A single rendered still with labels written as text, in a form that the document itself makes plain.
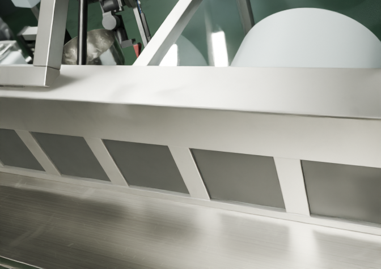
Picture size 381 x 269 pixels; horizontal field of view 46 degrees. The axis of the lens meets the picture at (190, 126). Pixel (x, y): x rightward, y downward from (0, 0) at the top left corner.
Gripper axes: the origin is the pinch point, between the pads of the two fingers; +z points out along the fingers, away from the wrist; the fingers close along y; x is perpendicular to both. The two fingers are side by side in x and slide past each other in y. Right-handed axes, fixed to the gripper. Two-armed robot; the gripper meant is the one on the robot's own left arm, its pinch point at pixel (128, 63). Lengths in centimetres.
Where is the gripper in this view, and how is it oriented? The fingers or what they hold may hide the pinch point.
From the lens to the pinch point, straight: 188.1
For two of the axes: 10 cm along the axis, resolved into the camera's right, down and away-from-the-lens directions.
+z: 2.5, 9.5, 2.0
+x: 1.2, -2.4, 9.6
